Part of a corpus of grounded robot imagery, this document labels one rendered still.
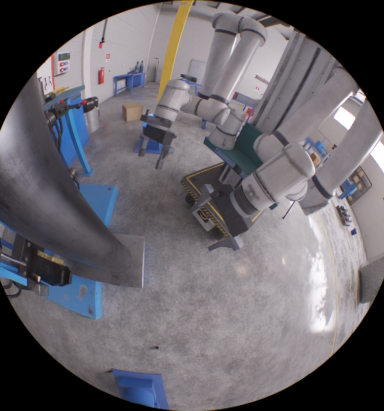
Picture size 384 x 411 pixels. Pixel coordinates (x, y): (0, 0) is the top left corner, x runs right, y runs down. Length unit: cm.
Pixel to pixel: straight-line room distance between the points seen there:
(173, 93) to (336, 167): 65
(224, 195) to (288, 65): 88
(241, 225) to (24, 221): 46
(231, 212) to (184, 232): 94
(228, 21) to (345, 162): 78
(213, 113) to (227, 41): 46
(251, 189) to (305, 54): 96
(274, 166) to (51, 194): 43
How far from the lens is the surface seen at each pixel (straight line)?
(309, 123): 48
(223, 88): 59
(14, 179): 26
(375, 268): 714
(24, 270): 103
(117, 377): 165
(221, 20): 86
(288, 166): 27
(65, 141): 213
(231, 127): 85
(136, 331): 126
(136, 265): 101
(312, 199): 65
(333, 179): 62
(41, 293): 98
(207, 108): 57
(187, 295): 117
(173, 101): 51
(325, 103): 52
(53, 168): 30
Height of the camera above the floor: 114
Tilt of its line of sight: 56 degrees down
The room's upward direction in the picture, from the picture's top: 23 degrees clockwise
